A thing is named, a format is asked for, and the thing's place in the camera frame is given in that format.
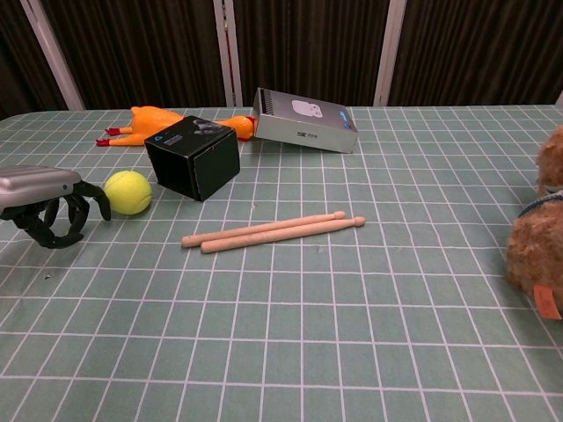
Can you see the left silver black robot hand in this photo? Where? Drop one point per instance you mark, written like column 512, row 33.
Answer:
column 31, row 186

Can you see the yellow tennis ball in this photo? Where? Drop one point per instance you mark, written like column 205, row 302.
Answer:
column 128, row 192

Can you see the black cardboard box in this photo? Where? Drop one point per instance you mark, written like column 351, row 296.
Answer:
column 193, row 158

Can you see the silver earbuds box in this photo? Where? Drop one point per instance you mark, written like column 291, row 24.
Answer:
column 303, row 123

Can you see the orange rubber chicken toy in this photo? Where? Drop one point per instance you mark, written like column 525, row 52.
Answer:
column 149, row 125

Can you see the wooden drumstick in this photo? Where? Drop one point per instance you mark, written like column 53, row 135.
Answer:
column 264, row 227
column 281, row 235

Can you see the green checkered tablecloth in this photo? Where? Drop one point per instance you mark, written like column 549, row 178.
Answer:
column 308, row 307

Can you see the brown plush teddy bear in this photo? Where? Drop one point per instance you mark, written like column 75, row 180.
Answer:
column 536, row 246

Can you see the white screen frame post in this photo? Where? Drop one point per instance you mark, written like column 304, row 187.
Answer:
column 53, row 53
column 228, row 53
column 389, row 53

